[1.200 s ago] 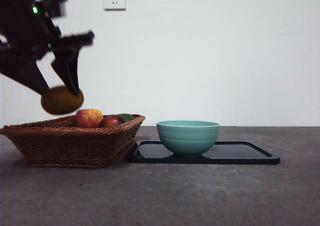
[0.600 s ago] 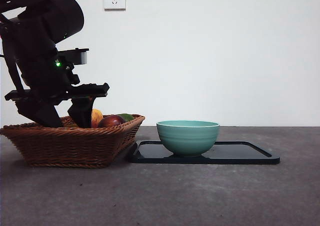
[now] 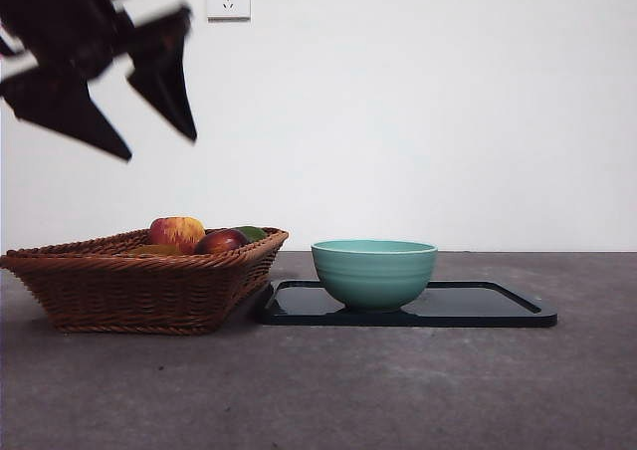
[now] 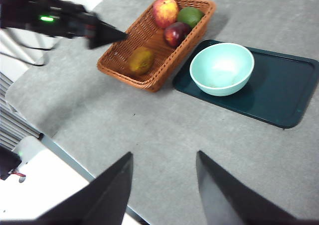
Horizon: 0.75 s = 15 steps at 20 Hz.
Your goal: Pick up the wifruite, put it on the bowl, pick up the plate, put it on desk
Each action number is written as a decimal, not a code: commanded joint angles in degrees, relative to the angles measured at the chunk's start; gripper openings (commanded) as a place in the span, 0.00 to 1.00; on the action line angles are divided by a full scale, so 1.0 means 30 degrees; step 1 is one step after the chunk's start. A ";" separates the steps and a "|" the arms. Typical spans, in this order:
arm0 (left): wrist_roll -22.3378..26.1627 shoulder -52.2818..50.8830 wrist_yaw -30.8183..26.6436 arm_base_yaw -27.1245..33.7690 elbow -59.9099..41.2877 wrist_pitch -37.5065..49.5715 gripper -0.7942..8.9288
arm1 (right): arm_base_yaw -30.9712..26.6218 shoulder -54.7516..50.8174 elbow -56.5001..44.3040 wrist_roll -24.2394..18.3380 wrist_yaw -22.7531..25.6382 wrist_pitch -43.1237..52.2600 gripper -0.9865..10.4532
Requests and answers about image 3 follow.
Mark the red and yellow apple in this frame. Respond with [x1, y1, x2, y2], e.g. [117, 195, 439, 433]
[147, 215, 207, 255]

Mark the teal ribbed bowl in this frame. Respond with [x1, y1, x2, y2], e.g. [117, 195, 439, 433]
[311, 239, 439, 315]

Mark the green fruit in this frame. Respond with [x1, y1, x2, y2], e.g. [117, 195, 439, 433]
[233, 225, 269, 245]

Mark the dark red apple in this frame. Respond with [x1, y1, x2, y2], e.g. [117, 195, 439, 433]
[194, 228, 251, 256]

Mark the dark green rectangular tray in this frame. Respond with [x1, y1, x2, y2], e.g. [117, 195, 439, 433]
[256, 279, 558, 330]

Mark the brown wicker basket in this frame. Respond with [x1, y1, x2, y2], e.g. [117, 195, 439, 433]
[0, 226, 291, 337]

